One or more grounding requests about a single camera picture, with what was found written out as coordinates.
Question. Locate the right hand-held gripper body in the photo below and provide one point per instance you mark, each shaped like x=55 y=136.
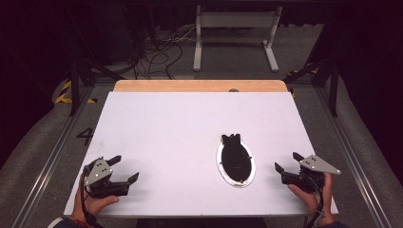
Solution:
x=312 y=172

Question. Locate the aluminium floor rail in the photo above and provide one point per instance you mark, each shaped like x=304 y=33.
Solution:
x=50 y=164
x=355 y=164

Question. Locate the white board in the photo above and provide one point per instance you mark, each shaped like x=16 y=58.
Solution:
x=164 y=126

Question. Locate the yellow black floor tape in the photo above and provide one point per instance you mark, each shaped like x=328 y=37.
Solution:
x=299 y=71
x=63 y=95

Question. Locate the black metal stand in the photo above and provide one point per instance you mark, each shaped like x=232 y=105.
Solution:
x=333 y=91
x=74 y=85

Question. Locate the oval silver photo frame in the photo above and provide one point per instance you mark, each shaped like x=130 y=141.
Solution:
x=236 y=158

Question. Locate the red wrist band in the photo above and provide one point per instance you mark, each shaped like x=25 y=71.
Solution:
x=80 y=222

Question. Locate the person's right hand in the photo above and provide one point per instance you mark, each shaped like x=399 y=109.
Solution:
x=318 y=204

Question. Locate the person's left hand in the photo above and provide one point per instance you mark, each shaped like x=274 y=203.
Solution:
x=92 y=207

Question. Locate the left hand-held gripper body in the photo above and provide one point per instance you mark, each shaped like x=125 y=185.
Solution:
x=98 y=172

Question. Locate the white metal stand frame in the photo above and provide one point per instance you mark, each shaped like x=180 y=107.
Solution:
x=236 y=19

